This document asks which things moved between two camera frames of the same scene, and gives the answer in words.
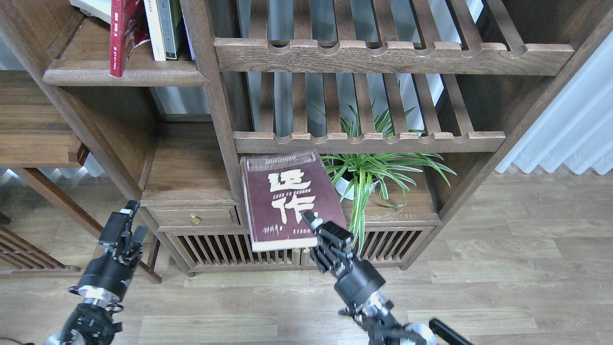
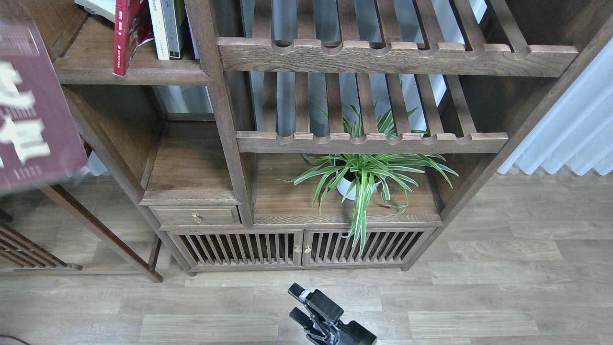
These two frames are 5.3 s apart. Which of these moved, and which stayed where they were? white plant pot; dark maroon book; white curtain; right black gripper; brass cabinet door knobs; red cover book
Moved: right black gripper; dark maroon book
Stayed: red cover book; white curtain; brass cabinet door knobs; white plant pot
